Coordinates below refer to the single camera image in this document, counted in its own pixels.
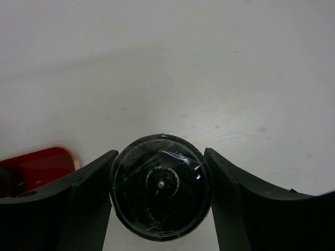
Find red rectangular tray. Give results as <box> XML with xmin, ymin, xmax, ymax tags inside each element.
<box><xmin>1</xmin><ymin>145</ymin><xmax>80</xmax><ymax>198</ymax></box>

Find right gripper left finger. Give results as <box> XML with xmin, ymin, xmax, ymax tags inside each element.
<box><xmin>1</xmin><ymin>150</ymin><xmax>118</xmax><ymax>250</ymax></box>

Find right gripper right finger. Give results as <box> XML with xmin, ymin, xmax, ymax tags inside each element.
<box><xmin>205</xmin><ymin>148</ymin><xmax>334</xmax><ymax>250</ymax></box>

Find silver lid jar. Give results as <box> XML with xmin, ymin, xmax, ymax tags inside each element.
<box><xmin>109</xmin><ymin>134</ymin><xmax>214</xmax><ymax>242</ymax></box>

